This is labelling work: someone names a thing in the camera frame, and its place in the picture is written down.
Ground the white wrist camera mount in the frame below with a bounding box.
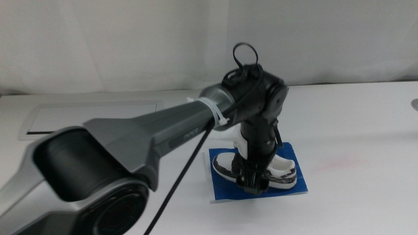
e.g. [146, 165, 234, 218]
[227, 125, 251, 158]

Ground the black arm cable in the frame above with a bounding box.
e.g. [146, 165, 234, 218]
[142, 42, 264, 235]

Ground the blue rectangular mat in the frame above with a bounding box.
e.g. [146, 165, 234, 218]
[204, 142, 309, 204]

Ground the white zip tie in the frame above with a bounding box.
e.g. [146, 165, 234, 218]
[186, 96, 229, 127]

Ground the silver cable tray lid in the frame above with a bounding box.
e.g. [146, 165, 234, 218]
[18, 100, 165, 141]

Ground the white backdrop curtain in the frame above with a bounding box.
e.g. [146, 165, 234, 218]
[0, 0, 418, 96]

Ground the white and black shoe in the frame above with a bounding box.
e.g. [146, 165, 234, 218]
[212, 151, 298, 191]

